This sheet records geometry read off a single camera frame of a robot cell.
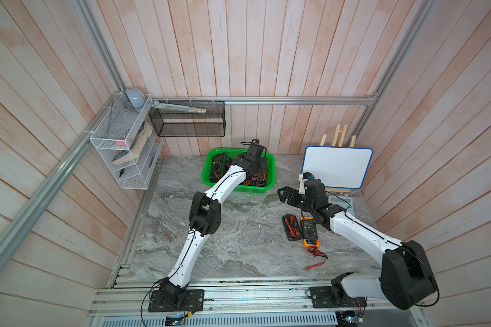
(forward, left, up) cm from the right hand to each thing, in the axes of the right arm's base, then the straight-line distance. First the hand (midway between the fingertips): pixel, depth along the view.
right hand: (284, 191), depth 88 cm
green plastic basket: (+12, +13, -10) cm, 20 cm away
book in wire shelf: (+4, +67, +17) cm, 69 cm away
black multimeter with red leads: (-12, -4, -11) cm, 16 cm away
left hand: (+18, +10, -1) cm, 20 cm away
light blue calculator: (+3, -31, -13) cm, 34 cm away
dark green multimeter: (+18, +31, -5) cm, 37 cm away
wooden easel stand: (+17, -22, +13) cm, 31 cm away
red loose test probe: (-26, -12, -15) cm, 32 cm away
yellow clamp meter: (-13, -11, -12) cm, 21 cm away
